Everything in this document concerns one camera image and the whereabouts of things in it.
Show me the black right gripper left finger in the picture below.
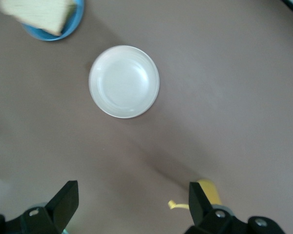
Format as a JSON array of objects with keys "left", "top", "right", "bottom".
[{"left": 0, "top": 180, "right": 79, "bottom": 234}]

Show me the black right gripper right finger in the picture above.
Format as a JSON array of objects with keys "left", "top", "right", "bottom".
[{"left": 184, "top": 181, "right": 286, "bottom": 234}]

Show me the yellow mustard squeeze bottle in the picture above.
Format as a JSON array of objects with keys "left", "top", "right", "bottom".
[{"left": 167, "top": 179, "right": 223, "bottom": 211}]

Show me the round-topped bread slice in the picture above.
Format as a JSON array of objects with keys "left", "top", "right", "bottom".
[{"left": 0, "top": 0, "right": 75, "bottom": 36}]

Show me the green lettuce leaf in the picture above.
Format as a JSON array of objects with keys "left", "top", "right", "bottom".
[{"left": 67, "top": 0, "right": 78, "bottom": 13}]

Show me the beige round plate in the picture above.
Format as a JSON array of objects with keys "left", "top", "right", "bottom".
[{"left": 88, "top": 45, "right": 160, "bottom": 119}]

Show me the blue round plate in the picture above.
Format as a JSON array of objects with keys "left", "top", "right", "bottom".
[{"left": 21, "top": 0, "right": 85, "bottom": 41}]

